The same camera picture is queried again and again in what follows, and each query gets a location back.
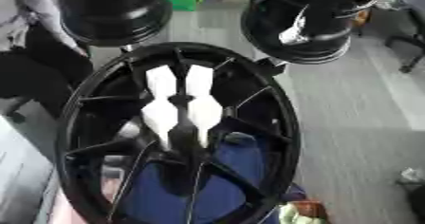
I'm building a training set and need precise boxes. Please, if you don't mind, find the black spoked wheel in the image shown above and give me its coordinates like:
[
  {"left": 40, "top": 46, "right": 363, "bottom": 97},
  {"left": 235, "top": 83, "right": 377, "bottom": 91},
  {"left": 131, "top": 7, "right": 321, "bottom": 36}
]
[{"left": 54, "top": 41, "right": 305, "bottom": 224}]

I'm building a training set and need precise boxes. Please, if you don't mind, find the black round wheel rim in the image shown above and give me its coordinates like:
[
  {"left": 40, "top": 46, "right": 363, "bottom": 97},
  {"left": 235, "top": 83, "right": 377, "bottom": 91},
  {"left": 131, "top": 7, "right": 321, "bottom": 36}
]
[{"left": 40, "top": 0, "right": 175, "bottom": 47}]

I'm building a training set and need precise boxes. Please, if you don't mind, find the black rim with silver sticker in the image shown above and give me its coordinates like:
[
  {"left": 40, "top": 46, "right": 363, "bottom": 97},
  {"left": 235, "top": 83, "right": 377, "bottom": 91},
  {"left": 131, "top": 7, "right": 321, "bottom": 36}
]
[{"left": 239, "top": 0, "right": 387, "bottom": 65}]

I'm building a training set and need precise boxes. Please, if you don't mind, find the green and brown packet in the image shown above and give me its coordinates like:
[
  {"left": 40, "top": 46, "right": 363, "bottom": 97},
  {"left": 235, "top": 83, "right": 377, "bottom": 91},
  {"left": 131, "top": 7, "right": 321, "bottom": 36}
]
[{"left": 275, "top": 199, "right": 332, "bottom": 224}]

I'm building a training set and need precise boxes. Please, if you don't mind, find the person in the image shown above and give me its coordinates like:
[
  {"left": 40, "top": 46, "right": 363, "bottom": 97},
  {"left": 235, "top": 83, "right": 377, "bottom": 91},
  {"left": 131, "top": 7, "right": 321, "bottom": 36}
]
[{"left": 0, "top": 0, "right": 97, "bottom": 119}]

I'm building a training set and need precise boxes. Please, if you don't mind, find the black office chair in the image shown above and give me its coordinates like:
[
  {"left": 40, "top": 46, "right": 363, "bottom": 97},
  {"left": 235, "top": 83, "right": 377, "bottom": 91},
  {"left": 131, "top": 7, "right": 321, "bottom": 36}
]
[{"left": 379, "top": 0, "right": 425, "bottom": 75}]

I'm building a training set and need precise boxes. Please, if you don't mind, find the dark bag with pale top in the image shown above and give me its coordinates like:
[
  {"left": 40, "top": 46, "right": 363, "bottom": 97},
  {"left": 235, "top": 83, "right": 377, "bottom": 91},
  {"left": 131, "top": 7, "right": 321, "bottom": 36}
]
[{"left": 393, "top": 167, "right": 425, "bottom": 224}]

